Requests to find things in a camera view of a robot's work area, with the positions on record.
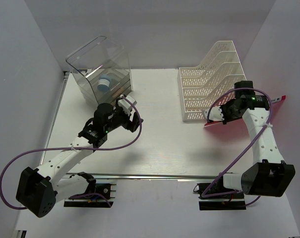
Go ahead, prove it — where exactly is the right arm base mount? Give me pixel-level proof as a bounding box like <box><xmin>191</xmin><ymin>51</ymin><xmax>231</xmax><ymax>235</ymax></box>
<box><xmin>193</xmin><ymin>183</ymin><xmax>246</xmax><ymax>211</ymax></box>

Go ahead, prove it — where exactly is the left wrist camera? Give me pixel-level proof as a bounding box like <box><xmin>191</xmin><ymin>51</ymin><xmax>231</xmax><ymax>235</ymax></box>
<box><xmin>118</xmin><ymin>94</ymin><xmax>137</xmax><ymax>116</ymax></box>

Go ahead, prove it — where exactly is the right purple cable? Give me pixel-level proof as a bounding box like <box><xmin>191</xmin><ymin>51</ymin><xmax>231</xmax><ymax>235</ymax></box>
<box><xmin>201</xmin><ymin>88</ymin><xmax>272</xmax><ymax>208</ymax></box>

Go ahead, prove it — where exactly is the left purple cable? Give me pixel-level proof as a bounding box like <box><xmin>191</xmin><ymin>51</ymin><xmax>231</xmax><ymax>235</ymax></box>
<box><xmin>0</xmin><ymin>96</ymin><xmax>143</xmax><ymax>211</ymax></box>

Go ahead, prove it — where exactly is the blue white small jar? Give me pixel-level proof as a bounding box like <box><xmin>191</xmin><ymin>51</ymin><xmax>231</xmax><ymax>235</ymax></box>
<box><xmin>97</xmin><ymin>74</ymin><xmax>112</xmax><ymax>93</ymax></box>

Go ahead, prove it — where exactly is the orange highlighter pen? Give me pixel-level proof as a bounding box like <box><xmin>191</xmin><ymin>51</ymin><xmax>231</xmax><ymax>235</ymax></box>
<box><xmin>113</xmin><ymin>88</ymin><xmax>125</xmax><ymax>98</ymax></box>

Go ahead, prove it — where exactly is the clear acrylic drawer organizer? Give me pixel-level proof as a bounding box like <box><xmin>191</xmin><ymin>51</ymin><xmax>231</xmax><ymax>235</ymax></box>
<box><xmin>65</xmin><ymin>36</ymin><xmax>133</xmax><ymax>108</ymax></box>

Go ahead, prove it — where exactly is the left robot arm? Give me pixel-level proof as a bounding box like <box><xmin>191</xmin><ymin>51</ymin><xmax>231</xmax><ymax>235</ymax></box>
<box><xmin>16</xmin><ymin>97</ymin><xmax>143</xmax><ymax>218</ymax></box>

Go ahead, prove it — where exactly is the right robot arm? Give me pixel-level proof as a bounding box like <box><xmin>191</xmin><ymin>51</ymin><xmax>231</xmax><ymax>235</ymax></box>
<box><xmin>215</xmin><ymin>81</ymin><xmax>295</xmax><ymax>198</ymax></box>

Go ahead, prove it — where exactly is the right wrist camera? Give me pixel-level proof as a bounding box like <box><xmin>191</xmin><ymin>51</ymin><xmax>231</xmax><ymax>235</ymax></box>
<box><xmin>204</xmin><ymin>106</ymin><xmax>224</xmax><ymax>123</ymax></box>

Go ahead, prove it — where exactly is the cream plastic file rack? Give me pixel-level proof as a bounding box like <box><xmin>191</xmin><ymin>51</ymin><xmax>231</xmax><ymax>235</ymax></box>
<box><xmin>178</xmin><ymin>41</ymin><xmax>246</xmax><ymax>122</ymax></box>

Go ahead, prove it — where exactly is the red plastic folder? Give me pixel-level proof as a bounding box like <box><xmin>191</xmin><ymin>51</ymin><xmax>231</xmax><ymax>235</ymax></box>
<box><xmin>204</xmin><ymin>95</ymin><xmax>287</xmax><ymax>127</ymax></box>

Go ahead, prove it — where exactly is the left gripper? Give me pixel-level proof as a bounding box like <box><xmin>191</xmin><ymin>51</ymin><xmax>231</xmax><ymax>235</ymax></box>
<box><xmin>105</xmin><ymin>98</ymin><xmax>143</xmax><ymax>133</ymax></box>

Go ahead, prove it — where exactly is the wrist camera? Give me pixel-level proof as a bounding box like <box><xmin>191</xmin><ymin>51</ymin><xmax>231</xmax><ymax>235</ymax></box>
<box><xmin>118</xmin><ymin>94</ymin><xmax>137</xmax><ymax>116</ymax></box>
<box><xmin>204</xmin><ymin>106</ymin><xmax>224</xmax><ymax>123</ymax></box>

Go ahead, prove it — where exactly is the purple cable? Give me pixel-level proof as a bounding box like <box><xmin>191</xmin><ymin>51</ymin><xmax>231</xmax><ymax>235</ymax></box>
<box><xmin>201</xmin><ymin>88</ymin><xmax>272</xmax><ymax>208</ymax></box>
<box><xmin>0</xmin><ymin>96</ymin><xmax>143</xmax><ymax>211</ymax></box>

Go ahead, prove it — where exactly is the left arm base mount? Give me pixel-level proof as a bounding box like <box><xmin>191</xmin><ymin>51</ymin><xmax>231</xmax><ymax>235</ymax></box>
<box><xmin>63</xmin><ymin>172</ymin><xmax>117</xmax><ymax>208</ymax></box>

